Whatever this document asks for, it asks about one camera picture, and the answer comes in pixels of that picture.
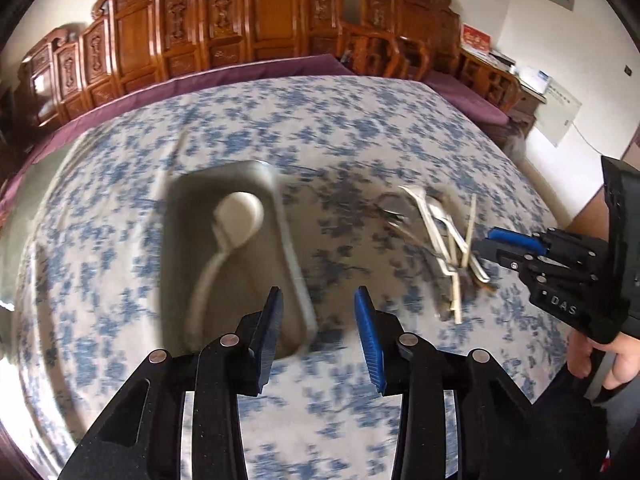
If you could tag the wooden side desk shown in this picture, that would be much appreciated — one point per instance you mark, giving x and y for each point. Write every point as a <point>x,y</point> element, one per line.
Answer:
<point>499,87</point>

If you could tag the pale wooden chopstick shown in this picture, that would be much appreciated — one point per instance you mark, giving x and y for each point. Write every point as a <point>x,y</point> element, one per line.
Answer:
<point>469,232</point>

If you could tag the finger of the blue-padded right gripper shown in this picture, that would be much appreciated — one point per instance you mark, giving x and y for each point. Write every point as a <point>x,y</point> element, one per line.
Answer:
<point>531,244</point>

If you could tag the purple under-tablecloth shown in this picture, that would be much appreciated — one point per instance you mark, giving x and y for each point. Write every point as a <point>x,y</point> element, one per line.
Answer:
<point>470,104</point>

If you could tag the silver metal fork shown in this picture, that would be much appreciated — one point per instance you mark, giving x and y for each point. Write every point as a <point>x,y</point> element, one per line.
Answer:
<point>436,231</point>

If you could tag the blue floral tablecloth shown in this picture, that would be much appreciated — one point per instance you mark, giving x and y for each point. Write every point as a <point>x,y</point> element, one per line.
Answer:
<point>123,234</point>

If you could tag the wooden armchair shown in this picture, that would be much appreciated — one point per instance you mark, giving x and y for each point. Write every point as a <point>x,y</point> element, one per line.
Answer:
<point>367,51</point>

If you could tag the steel spoon with cutout handle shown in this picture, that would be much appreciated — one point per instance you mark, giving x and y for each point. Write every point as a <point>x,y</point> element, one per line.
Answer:
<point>457,241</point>

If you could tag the white box on desk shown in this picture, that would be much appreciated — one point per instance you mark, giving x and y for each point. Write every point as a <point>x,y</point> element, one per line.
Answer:
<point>534,79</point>

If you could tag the red sign card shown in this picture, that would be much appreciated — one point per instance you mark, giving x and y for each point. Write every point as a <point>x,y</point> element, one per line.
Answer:
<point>474,39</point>

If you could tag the grey metal utensil tray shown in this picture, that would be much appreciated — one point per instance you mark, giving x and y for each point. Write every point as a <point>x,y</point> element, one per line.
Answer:
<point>245,279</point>

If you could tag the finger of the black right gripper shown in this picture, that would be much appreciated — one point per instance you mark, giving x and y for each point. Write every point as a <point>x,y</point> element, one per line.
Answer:
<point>507,255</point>

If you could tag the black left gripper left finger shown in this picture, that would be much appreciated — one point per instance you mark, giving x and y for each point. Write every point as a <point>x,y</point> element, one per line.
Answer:
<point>259,334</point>

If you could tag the white wall poster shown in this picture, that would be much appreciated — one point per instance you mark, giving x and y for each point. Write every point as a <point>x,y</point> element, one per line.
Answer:
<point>557,114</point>

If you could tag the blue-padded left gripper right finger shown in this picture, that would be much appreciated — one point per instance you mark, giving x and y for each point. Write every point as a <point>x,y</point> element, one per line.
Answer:
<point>379,333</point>

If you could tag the carved wooden chair row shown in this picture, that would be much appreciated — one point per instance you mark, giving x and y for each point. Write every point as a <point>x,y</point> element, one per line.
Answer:
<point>132,44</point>

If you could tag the brown wooden chopstick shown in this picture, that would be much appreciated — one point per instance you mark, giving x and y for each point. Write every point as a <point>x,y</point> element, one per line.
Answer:
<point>402,224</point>

